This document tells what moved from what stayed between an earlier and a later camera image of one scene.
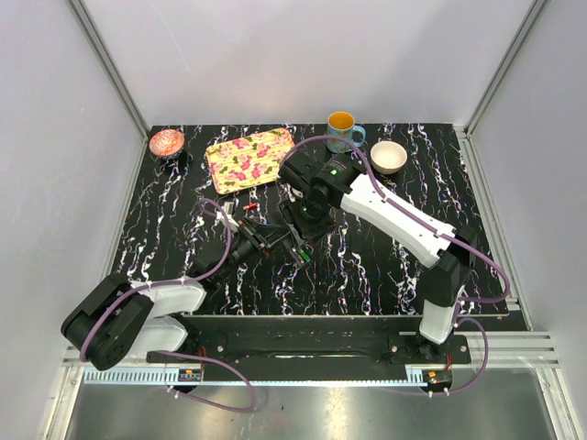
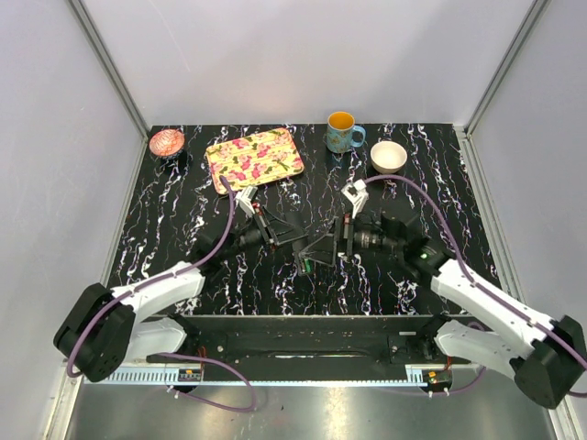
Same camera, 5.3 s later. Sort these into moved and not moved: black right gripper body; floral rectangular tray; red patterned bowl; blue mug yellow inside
Moved: black right gripper body
Not moved: blue mug yellow inside; red patterned bowl; floral rectangular tray
